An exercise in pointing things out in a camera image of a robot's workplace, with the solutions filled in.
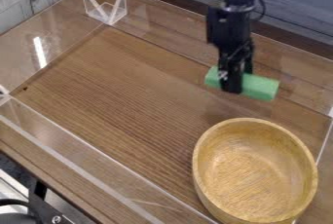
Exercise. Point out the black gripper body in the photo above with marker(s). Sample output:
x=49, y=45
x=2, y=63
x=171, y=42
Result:
x=228, y=33

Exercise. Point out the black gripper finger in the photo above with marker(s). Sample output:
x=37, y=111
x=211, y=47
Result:
x=230, y=72
x=248, y=54

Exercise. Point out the green rectangular block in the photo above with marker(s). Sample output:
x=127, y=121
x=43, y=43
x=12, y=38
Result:
x=257, y=87

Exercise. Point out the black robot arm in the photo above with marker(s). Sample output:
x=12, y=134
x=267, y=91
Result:
x=238, y=6

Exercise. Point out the brown wooden bowl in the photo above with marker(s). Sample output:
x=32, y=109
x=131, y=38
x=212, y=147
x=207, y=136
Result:
x=254, y=172

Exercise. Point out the clear acrylic corner bracket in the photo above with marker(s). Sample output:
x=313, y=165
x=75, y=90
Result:
x=105, y=12

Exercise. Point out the clear acrylic tray wall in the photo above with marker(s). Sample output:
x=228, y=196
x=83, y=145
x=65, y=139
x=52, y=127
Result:
x=105, y=189

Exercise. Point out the black metal table bracket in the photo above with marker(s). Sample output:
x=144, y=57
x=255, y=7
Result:
x=48, y=214

